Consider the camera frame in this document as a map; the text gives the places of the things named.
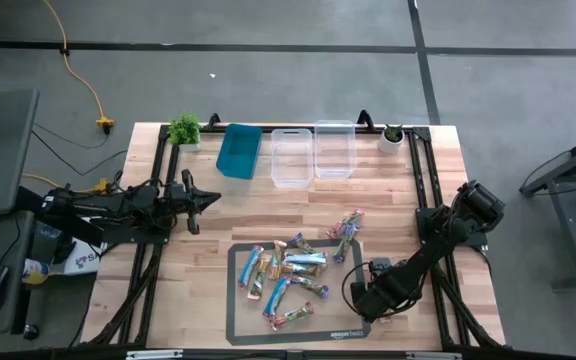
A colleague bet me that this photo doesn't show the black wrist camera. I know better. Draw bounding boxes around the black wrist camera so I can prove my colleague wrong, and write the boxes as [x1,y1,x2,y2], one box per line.
[168,182,187,206]
[350,281,370,303]

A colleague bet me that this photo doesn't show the green fern in white pot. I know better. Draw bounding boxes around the green fern in white pot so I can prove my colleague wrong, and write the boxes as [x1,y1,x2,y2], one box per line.
[167,112,204,153]

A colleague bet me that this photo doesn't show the clear plastic bin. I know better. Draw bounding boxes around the clear plastic bin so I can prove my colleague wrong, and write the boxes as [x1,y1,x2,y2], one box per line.
[313,119,359,180]
[270,127,315,190]

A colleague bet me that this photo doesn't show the black aluminium rig frame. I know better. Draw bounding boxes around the black aluminium rig frame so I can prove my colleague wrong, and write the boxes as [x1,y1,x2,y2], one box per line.
[80,109,507,360]

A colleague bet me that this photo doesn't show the black camera cable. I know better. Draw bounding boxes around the black camera cable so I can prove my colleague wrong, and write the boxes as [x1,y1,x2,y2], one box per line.
[341,261,375,315]

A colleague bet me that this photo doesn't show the black floor cable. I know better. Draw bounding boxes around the black floor cable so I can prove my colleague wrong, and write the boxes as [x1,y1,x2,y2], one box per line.
[31,122,130,177]

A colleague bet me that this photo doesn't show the teal plastic bin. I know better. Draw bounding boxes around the teal plastic bin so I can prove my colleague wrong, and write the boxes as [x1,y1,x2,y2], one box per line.
[215,123,264,181]

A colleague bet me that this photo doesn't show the succulent in white pot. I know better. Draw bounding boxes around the succulent in white pot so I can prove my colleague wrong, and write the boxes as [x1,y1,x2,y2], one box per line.
[377,123,406,155]

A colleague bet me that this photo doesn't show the silver metal bar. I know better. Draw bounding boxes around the silver metal bar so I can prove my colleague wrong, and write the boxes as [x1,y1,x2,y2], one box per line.
[125,349,185,360]
[405,351,463,360]

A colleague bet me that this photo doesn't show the navy and green granola bar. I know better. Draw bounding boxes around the navy and green granola bar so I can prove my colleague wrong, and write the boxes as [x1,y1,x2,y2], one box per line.
[287,231,320,256]
[287,274,331,300]
[331,222,361,265]

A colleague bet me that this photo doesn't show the yellow and white bottle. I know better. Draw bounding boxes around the yellow and white bottle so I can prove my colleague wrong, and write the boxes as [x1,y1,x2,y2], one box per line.
[21,257,53,286]

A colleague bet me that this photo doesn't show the yellow extension cord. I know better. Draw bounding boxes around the yellow extension cord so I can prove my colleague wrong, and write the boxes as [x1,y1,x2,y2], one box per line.
[41,0,117,135]
[21,172,113,196]

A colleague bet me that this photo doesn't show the black metal desk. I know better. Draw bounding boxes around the black metal desk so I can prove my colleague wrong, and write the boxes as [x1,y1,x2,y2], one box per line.
[518,125,576,292]

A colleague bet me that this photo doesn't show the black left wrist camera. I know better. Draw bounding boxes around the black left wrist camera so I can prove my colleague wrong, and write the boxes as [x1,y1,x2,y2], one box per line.
[168,182,187,206]

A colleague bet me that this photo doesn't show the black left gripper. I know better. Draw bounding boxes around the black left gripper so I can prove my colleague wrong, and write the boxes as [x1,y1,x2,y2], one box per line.
[167,168,222,236]

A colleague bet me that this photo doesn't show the grey mat with black border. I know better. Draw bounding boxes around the grey mat with black border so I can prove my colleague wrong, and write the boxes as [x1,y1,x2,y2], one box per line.
[225,238,373,347]

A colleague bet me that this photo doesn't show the white printed bag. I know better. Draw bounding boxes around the white printed bag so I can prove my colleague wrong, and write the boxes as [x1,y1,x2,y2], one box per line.
[62,238,108,277]

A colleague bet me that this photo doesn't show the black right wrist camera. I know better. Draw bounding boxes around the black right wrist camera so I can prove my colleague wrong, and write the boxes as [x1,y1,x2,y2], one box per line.
[350,281,370,303]

